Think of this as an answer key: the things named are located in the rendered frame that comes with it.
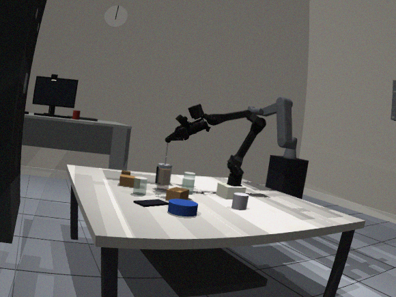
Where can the blue cylinder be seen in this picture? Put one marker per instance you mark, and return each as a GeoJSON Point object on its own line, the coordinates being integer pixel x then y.
{"type": "Point", "coordinates": [182, 207]}

